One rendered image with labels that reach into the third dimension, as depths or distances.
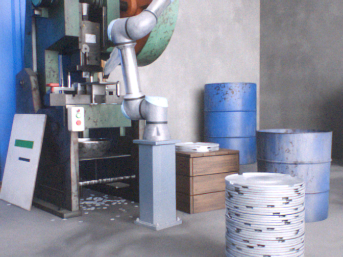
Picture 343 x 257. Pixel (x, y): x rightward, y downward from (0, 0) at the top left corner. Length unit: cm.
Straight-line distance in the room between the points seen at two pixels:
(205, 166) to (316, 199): 63
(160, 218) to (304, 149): 84
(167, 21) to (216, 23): 261
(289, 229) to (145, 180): 89
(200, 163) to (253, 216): 100
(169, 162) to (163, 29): 99
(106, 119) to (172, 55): 231
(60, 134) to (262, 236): 146
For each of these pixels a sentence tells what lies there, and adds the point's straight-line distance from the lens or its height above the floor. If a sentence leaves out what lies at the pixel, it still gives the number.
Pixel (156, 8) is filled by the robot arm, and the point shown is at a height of 112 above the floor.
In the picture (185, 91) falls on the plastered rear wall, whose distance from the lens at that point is 489.
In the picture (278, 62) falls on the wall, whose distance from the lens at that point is 575.
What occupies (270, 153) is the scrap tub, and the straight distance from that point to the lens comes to 234.
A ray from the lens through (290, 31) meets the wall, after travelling 570.
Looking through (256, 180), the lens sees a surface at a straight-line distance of 159.
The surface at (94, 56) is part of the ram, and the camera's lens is 275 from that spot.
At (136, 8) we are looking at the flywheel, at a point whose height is 131.
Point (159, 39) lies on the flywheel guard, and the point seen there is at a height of 107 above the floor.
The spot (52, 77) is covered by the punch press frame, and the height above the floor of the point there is 83.
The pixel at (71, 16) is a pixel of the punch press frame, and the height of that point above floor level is 118.
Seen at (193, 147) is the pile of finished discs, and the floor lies 38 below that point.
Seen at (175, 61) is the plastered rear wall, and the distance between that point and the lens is 483.
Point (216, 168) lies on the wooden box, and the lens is 253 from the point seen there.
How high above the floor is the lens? 62
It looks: 3 degrees down
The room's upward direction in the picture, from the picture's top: 1 degrees counter-clockwise
